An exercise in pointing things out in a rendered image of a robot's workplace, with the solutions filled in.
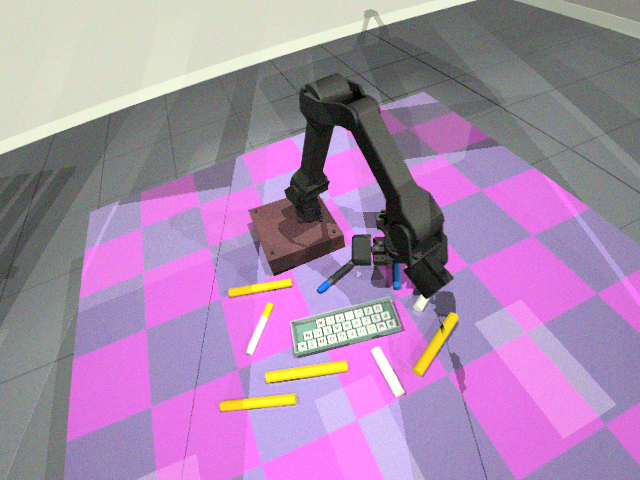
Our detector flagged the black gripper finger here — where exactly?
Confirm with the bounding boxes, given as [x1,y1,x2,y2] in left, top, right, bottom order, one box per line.
[373,237,388,266]

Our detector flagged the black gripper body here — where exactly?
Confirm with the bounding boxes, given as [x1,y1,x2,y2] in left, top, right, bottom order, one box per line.
[351,234,448,266]

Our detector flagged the grey keyboard with white letter keys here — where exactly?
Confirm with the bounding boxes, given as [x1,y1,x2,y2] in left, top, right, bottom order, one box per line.
[290,296,401,358]

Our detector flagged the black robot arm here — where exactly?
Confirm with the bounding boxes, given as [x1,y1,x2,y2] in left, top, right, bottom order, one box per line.
[284,73,454,299]

